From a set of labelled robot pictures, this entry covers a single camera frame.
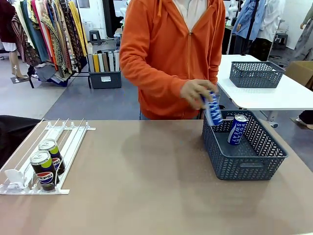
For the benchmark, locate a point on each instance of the person right hand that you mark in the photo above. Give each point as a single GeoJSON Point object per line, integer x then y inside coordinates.
{"type": "Point", "coordinates": [195, 91]}

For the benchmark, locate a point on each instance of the blue Pocari Sweat can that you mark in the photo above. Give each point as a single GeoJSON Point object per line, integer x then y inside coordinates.
{"type": "Point", "coordinates": [214, 112]}
{"type": "Point", "coordinates": [236, 132]}

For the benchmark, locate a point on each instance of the grey-blue woven plastic basket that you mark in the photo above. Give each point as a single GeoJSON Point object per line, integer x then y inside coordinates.
{"type": "Point", "coordinates": [244, 169]}
{"type": "Point", "coordinates": [256, 76]}

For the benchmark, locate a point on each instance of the black Pepsi can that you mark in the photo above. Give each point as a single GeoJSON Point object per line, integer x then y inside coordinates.
{"type": "Point", "coordinates": [52, 149]}
{"type": "Point", "coordinates": [45, 176]}

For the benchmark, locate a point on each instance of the orange sleeved left forearm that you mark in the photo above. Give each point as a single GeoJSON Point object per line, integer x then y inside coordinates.
{"type": "Point", "coordinates": [217, 61]}

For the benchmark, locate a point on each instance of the white can dispenser rack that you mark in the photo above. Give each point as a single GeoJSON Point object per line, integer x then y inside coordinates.
{"type": "Point", "coordinates": [73, 137]}

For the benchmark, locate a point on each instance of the white dispenser pusher paddle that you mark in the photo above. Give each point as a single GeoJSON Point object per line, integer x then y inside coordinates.
{"type": "Point", "coordinates": [14, 176]}

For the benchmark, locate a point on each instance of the person in orange hoodie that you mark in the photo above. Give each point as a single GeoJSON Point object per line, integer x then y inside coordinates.
{"type": "Point", "coordinates": [166, 49]}

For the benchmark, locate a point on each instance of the white table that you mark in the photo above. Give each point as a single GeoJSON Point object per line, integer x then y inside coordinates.
{"type": "Point", "coordinates": [269, 98]}

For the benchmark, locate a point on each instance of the white fabric roll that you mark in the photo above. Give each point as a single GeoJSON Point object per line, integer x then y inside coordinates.
{"type": "Point", "coordinates": [117, 61]}
{"type": "Point", "coordinates": [111, 61]}
{"type": "Point", "coordinates": [101, 62]}

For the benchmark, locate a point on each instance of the mannequin in blue shirt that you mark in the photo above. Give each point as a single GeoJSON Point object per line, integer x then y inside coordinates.
{"type": "Point", "coordinates": [244, 22]}

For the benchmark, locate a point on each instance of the black stand pole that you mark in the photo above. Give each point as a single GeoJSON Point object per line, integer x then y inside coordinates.
{"type": "Point", "coordinates": [252, 24]}

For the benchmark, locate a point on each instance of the grey storage crate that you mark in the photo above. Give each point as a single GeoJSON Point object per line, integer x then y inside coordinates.
{"type": "Point", "coordinates": [105, 79]}

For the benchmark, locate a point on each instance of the brown fabric roll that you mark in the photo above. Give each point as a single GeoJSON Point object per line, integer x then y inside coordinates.
{"type": "Point", "coordinates": [105, 62]}

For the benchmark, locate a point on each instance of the grey plastic stool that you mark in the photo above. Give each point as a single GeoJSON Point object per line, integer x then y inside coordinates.
{"type": "Point", "coordinates": [95, 36]}
{"type": "Point", "coordinates": [281, 40]}

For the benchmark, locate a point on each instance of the mannequin in white coat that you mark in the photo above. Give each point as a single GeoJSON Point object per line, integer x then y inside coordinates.
{"type": "Point", "coordinates": [271, 22]}

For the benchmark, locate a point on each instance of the yellow fabric roll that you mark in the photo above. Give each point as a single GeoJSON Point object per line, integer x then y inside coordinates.
{"type": "Point", "coordinates": [96, 63]}

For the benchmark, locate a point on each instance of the brown cardboard box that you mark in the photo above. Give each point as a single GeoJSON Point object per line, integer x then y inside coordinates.
{"type": "Point", "coordinates": [300, 71]}

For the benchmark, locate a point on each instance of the grey fabric roll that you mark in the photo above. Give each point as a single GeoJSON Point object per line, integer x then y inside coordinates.
{"type": "Point", "coordinates": [91, 63]}

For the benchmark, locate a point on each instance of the dark trousered leg with shoe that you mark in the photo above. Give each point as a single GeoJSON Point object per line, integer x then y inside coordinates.
{"type": "Point", "coordinates": [306, 117]}

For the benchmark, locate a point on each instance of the mannequin in grey dress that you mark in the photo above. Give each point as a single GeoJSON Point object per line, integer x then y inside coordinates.
{"type": "Point", "coordinates": [304, 41]}

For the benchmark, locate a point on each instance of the white box appliance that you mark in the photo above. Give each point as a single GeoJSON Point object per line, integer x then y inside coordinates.
{"type": "Point", "coordinates": [88, 28]}

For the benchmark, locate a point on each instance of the clothes rack with garments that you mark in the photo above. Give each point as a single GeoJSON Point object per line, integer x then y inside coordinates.
{"type": "Point", "coordinates": [56, 29]}

